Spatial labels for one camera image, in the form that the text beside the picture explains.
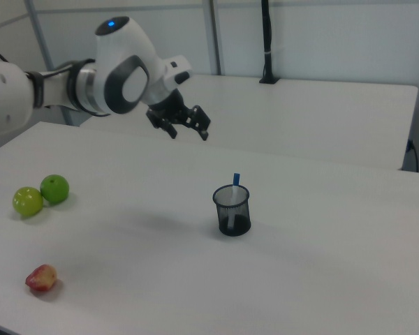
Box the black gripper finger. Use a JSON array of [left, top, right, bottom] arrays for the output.
[[163, 120, 178, 140], [194, 122, 210, 142]]

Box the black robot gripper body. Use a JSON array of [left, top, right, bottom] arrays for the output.
[[145, 89, 212, 135]]

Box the white marker with blue cap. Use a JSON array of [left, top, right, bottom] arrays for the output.
[[226, 172, 241, 231]]

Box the black mesh pen cup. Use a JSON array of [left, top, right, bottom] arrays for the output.
[[212, 184, 252, 237]]

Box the black pole with clamp base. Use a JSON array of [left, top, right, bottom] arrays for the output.
[[258, 0, 280, 85]]

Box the dark green apple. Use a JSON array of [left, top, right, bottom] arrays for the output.
[[39, 174, 71, 205]]

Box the yellow-green apple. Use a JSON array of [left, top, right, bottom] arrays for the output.
[[13, 186, 44, 216]]

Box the red and yellow toy fruit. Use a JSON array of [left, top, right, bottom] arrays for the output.
[[24, 264, 58, 292]]

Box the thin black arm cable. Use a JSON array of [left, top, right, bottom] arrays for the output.
[[24, 59, 96, 80]]

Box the black cable beside table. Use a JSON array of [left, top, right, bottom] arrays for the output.
[[406, 138, 419, 172]]

